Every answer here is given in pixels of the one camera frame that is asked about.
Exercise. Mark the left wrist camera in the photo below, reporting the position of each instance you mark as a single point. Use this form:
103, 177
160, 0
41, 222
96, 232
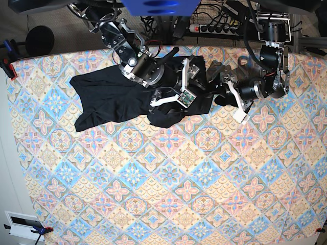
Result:
241, 117

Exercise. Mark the patterned tablecloth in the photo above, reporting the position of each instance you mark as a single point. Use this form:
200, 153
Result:
205, 180

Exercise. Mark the blue orange clamp lower left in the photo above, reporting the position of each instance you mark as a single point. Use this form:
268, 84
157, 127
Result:
38, 231

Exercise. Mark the white floor vent box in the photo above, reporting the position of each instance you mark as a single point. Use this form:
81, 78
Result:
22, 224

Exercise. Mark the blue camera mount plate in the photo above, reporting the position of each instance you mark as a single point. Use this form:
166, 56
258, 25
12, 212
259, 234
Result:
161, 7

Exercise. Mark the white power strip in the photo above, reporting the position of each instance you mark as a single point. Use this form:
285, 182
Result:
205, 29

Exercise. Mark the blue orange clamp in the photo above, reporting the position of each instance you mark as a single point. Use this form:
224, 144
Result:
38, 231
6, 63

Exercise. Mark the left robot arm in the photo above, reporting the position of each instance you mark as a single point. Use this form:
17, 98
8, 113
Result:
271, 19

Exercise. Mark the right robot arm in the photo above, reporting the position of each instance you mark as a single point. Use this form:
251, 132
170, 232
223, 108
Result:
102, 16

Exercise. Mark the black t-shirt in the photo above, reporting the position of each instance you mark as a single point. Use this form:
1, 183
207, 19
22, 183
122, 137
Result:
107, 96

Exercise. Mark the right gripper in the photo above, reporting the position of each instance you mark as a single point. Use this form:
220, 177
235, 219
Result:
171, 79

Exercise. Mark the orange clamp lower right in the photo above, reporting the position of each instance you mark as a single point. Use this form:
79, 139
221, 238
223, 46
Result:
320, 230

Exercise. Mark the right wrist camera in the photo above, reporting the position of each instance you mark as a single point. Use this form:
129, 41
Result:
186, 98

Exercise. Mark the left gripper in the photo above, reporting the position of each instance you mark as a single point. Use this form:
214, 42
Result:
232, 92

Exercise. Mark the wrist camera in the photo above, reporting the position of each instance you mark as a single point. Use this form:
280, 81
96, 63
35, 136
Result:
186, 98
241, 117

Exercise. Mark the black round stool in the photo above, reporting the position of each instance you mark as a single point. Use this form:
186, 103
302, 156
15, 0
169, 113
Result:
39, 41

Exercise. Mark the blue orange clamp upper left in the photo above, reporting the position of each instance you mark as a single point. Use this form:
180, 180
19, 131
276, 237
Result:
6, 63

